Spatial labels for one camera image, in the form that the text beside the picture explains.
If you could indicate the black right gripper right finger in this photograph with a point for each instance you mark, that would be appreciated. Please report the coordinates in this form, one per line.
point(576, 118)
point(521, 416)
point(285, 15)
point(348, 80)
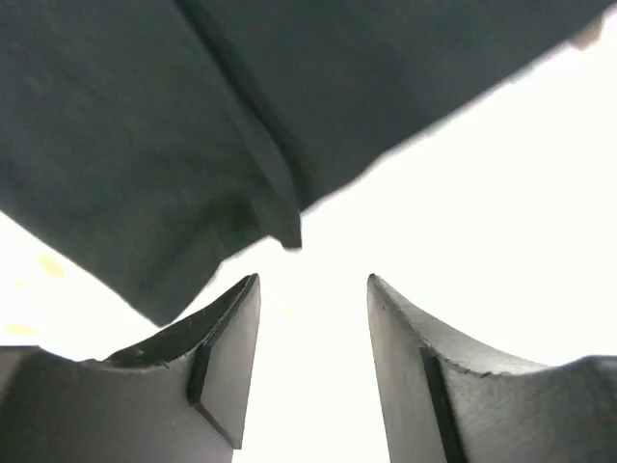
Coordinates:
point(446, 397)

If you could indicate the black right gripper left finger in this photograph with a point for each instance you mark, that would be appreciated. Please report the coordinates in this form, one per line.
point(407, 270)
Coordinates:
point(178, 396)

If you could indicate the black t shirt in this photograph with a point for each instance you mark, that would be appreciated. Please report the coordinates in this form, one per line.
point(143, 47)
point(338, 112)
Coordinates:
point(148, 141)

